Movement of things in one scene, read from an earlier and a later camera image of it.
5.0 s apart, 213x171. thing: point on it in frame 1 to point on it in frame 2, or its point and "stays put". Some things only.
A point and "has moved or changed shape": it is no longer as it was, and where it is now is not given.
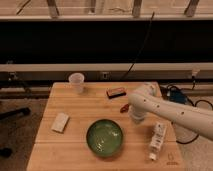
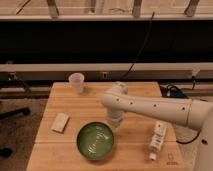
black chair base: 6,152 stays put
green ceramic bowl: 104,137 has moved or changed shape
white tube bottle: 157,141 stays put
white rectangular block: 59,122 stays put
